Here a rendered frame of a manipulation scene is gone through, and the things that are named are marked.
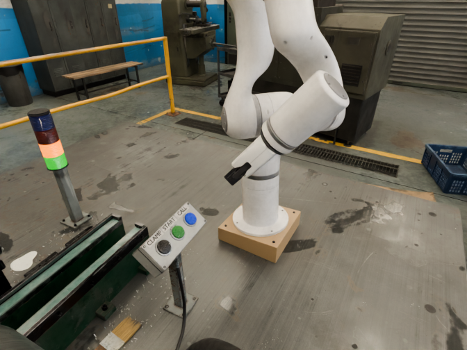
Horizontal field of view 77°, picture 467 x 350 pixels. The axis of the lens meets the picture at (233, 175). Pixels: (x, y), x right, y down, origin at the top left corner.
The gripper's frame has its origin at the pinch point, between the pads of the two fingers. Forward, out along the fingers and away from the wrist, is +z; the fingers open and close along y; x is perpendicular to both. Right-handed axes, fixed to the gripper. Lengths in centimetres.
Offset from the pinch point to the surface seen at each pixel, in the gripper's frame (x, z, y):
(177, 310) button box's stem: 15.5, 29.5, 19.5
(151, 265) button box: 1.0, 10.7, 25.6
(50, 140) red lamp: -46, 38, 6
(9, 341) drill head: -6.4, 7.3, 49.0
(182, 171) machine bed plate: -15, 56, -41
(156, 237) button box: -2.5, 8.6, 21.6
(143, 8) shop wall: -385, 304, -539
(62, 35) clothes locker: -343, 308, -299
